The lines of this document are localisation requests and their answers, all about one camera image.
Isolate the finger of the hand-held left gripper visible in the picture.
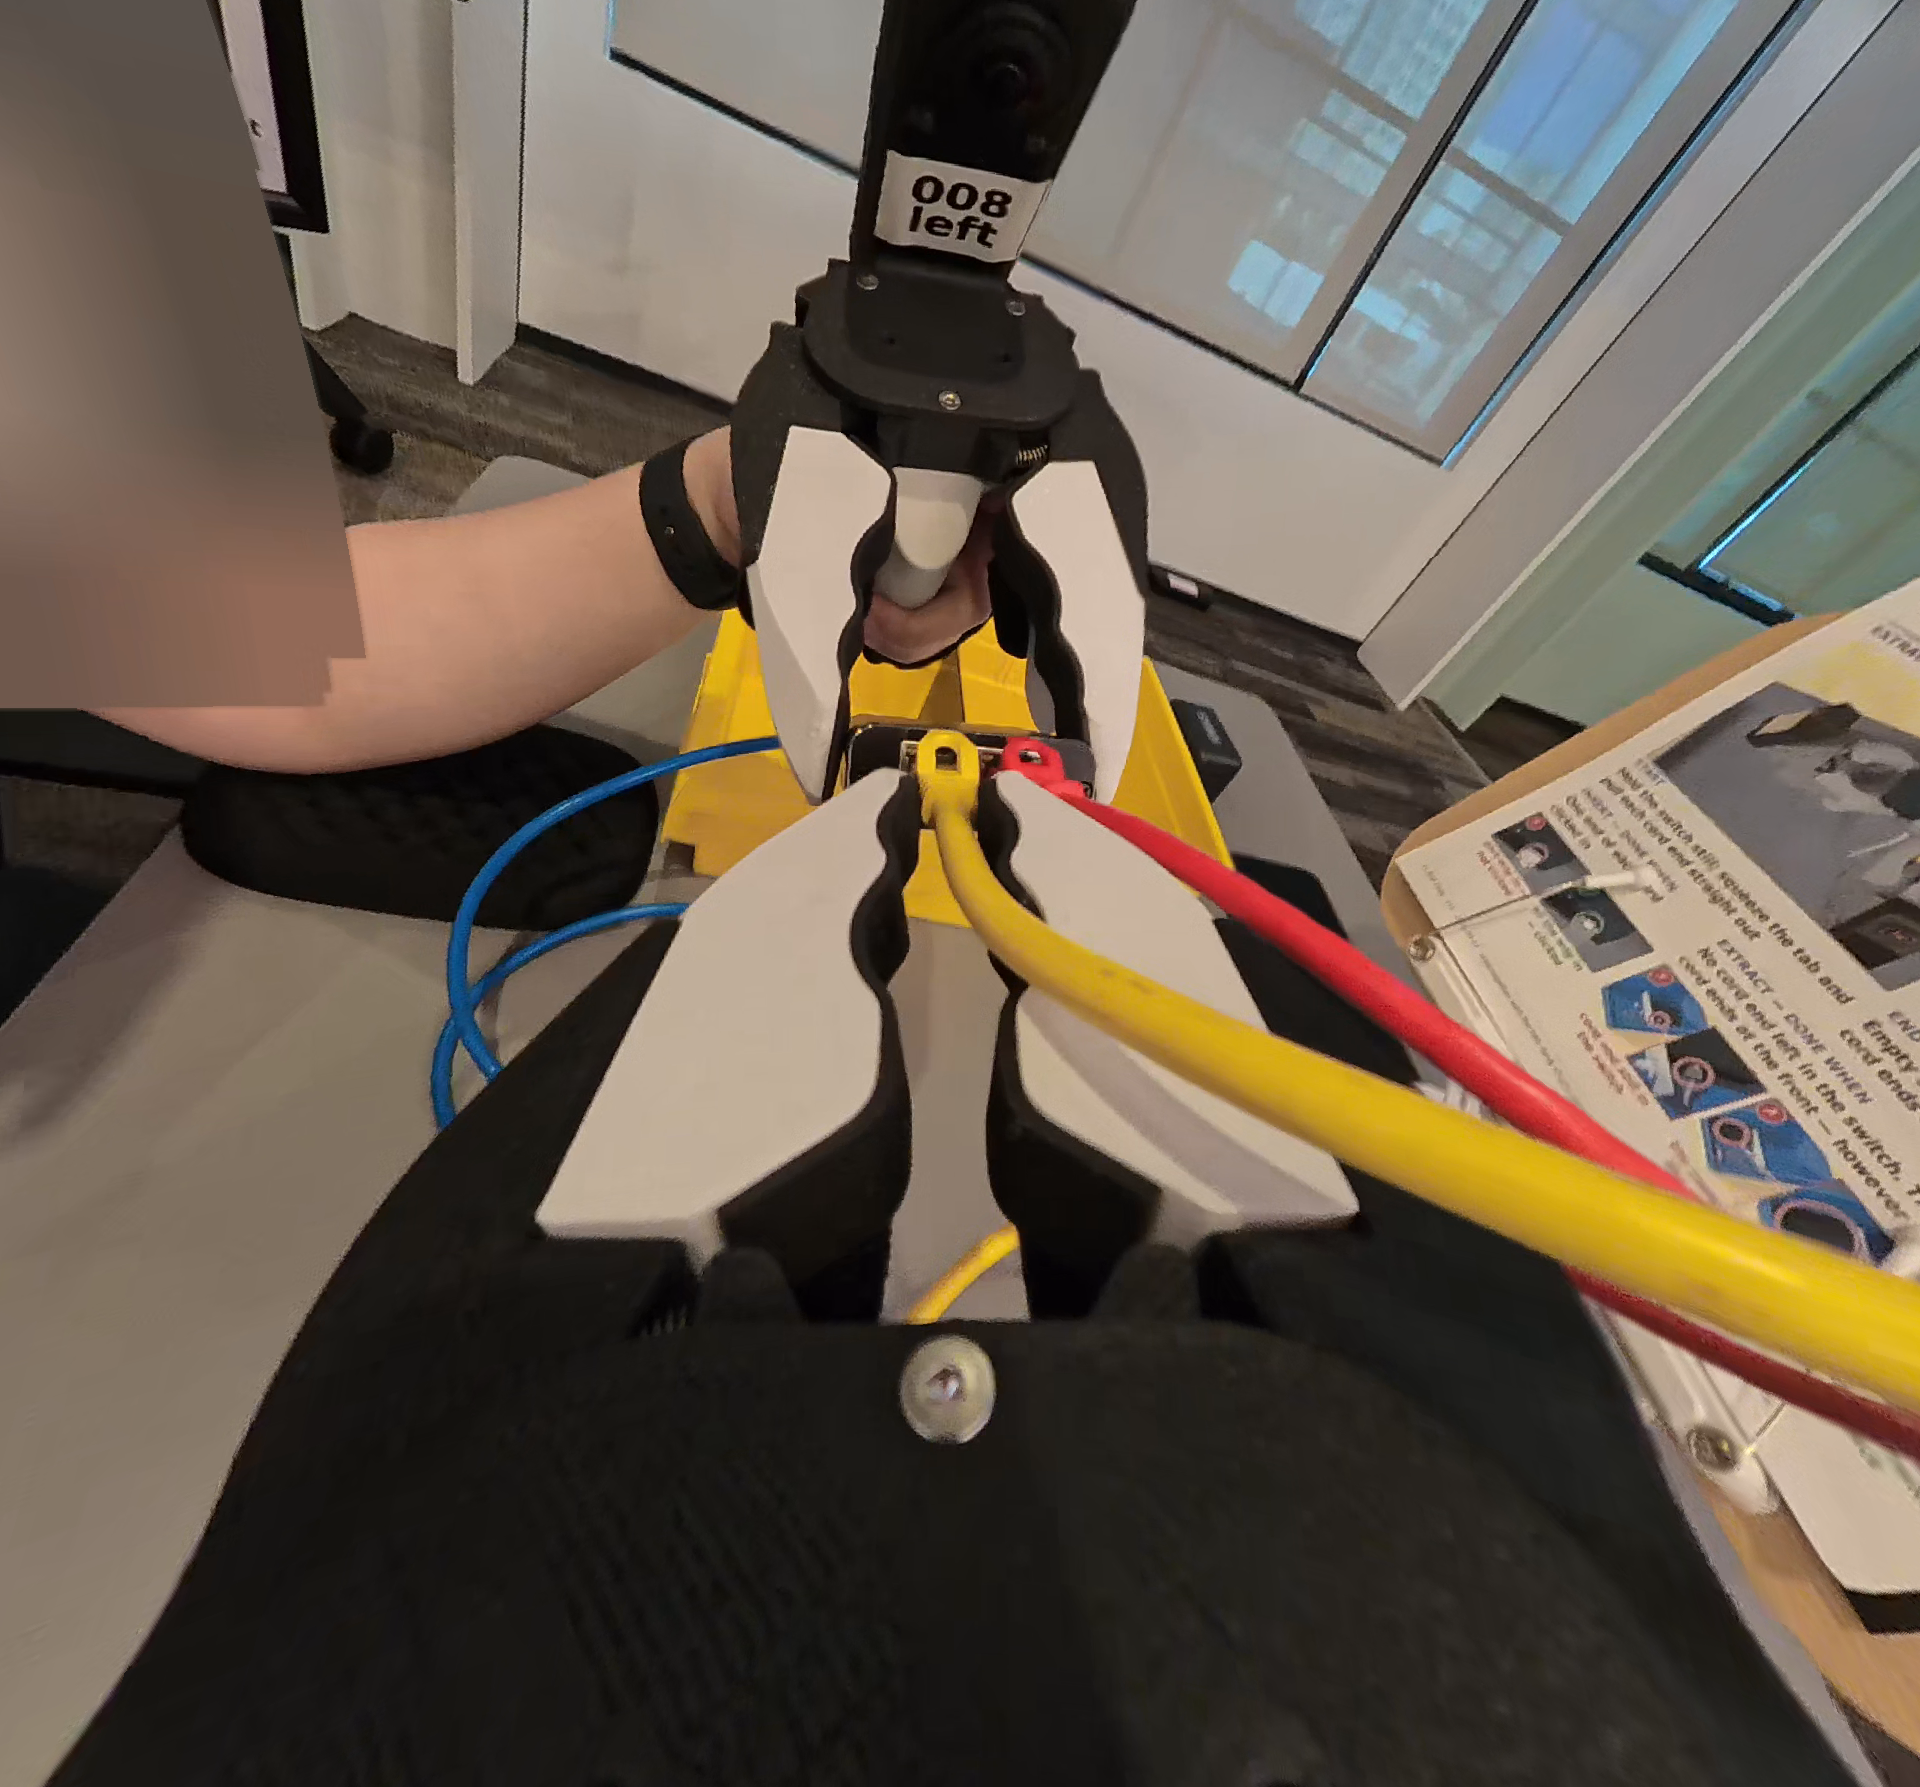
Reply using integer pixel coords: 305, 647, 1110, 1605
989, 459, 1152, 787
742, 424, 905, 809

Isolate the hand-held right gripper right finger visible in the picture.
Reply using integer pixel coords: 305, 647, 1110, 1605
982, 770, 1363, 1322

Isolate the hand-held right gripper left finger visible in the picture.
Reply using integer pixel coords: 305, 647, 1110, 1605
536, 768, 920, 1322

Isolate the yellow ethernet cable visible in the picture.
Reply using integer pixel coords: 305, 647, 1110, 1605
898, 728, 1920, 1370

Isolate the black ethernet splitter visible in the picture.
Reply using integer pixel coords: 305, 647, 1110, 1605
838, 719, 1101, 795

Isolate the red ethernet cable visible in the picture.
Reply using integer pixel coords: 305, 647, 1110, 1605
997, 736, 1920, 1461

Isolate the blue ethernet cable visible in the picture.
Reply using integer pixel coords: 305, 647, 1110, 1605
430, 734, 784, 1132

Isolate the person's left forearm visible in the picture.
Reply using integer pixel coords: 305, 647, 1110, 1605
90, 468, 725, 778

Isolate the person's left hand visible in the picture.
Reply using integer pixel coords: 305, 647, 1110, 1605
681, 427, 1005, 667

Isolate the black wristband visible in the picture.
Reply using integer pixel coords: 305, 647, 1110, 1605
636, 441, 747, 614

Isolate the small black box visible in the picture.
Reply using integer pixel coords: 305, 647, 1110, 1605
1168, 700, 1250, 803

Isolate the yellow plastic bin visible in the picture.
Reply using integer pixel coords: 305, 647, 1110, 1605
659, 607, 1234, 923

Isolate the black mesh armrest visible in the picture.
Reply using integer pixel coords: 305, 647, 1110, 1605
179, 723, 663, 937

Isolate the office chair wheel base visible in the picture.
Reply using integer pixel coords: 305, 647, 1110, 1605
305, 330, 401, 480

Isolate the large window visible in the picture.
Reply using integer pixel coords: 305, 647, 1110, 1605
605, 0, 1920, 472

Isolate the printed instruction sheet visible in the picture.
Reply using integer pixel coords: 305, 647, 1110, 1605
1395, 579, 1920, 1315

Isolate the framed marker sign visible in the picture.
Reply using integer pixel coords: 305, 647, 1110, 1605
192, 0, 333, 238

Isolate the instruction sheet on wooden board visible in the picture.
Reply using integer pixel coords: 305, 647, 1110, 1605
1376, 604, 1920, 1787

